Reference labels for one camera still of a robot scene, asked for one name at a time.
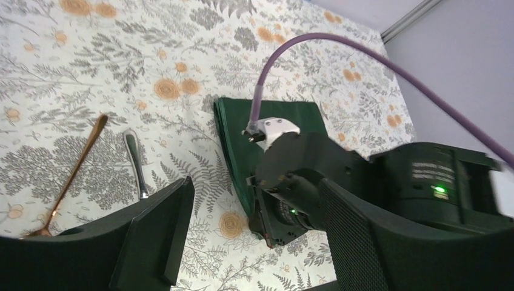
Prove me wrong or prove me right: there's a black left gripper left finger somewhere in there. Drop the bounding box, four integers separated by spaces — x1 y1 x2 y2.
1 177 195 290

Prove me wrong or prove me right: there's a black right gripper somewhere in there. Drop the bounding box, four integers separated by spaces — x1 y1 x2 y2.
247 132 371 247

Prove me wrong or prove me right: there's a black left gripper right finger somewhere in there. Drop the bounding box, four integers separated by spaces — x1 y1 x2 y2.
319 179 513 290

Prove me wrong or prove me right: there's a dark green cloth napkin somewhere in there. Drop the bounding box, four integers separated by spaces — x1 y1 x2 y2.
213 96 328 217

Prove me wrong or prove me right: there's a copper spoon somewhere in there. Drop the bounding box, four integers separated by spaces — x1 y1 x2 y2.
24 114 108 238

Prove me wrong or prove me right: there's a black table knife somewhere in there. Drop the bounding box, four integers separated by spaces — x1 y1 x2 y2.
122 129 149 200

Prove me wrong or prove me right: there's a floral patterned table mat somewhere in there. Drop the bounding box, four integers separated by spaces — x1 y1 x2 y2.
0 0 416 291

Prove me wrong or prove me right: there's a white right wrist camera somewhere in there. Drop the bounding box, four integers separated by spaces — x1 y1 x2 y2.
241 117 301 152

